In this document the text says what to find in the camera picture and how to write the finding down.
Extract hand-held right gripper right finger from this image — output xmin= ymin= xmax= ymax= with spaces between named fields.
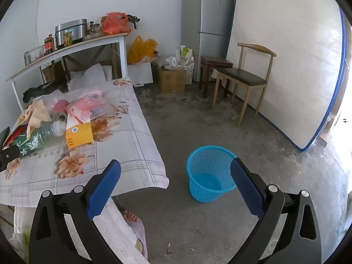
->
xmin=230 ymin=158 xmax=322 ymax=264

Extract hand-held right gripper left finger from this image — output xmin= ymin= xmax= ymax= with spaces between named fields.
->
xmin=29 ymin=159 xmax=130 ymax=264

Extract red snack bag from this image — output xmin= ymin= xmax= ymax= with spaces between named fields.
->
xmin=3 ymin=124 xmax=31 ymax=149

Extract green plastic bottle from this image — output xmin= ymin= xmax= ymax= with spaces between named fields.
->
xmin=16 ymin=121 xmax=66 ymax=154

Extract blue plastic mesh basket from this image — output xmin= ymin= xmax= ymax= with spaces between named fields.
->
xmin=187 ymin=145 xmax=237 ymax=202

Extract yellow box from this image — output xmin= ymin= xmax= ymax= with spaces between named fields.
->
xmin=65 ymin=122 xmax=94 ymax=149

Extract pink falling packet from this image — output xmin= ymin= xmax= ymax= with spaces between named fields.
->
xmin=52 ymin=100 xmax=70 ymax=125

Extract person's foot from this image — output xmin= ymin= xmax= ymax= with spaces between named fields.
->
xmin=122 ymin=210 xmax=141 ymax=224

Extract brown paper bag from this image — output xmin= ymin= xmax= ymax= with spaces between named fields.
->
xmin=16 ymin=100 xmax=53 ymax=141

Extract purple slipper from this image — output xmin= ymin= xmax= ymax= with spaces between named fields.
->
xmin=129 ymin=221 xmax=149 ymax=260

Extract floral tablecloth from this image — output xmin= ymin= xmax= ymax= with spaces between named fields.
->
xmin=0 ymin=77 xmax=169 ymax=208

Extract black bag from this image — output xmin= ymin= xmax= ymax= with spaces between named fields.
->
xmin=22 ymin=82 xmax=69 ymax=103

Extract cardboard box under desk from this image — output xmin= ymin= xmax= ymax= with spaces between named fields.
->
xmin=42 ymin=60 xmax=67 ymax=83

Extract pink translucent packet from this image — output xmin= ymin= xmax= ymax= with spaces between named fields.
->
xmin=66 ymin=93 xmax=120 ymax=124

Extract clear glass container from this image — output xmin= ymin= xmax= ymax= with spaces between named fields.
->
xmin=23 ymin=45 xmax=46 ymax=66

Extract white foam sheets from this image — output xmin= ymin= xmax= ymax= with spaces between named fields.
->
xmin=69 ymin=63 xmax=107 ymax=88

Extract white desk with wooden top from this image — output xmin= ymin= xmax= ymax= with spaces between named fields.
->
xmin=5 ymin=32 xmax=130 ymax=110

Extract wooden chair with dark seat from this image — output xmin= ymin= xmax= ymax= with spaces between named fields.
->
xmin=212 ymin=43 xmax=277 ymax=127

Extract white box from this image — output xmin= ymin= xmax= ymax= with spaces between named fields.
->
xmin=127 ymin=61 xmax=153 ymax=88

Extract brown cardboard box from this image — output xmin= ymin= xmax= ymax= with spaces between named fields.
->
xmin=158 ymin=67 xmax=186 ymax=94

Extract silver rice cooker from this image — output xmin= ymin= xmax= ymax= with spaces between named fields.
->
xmin=55 ymin=19 xmax=88 ymax=46

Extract dark wooden stool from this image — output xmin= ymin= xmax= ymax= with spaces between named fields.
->
xmin=199 ymin=56 xmax=234 ymax=98

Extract metal basin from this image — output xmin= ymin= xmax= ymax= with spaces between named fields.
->
xmin=82 ymin=31 xmax=106 ymax=42

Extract white mattress with blue edge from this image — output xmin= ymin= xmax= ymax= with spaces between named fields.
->
xmin=225 ymin=0 xmax=345 ymax=152

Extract yellow plastic bag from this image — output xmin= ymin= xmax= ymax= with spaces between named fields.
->
xmin=127 ymin=36 xmax=158 ymax=65

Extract white plastic bags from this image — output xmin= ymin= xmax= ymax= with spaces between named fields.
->
xmin=162 ymin=55 xmax=182 ymax=71

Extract green and white bag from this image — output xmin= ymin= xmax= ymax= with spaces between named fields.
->
xmin=179 ymin=46 xmax=193 ymax=66

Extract orange-red plastic bag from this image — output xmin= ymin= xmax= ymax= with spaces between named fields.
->
xmin=102 ymin=12 xmax=132 ymax=36

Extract silver refrigerator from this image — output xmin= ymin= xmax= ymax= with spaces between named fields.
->
xmin=181 ymin=0 xmax=235 ymax=82

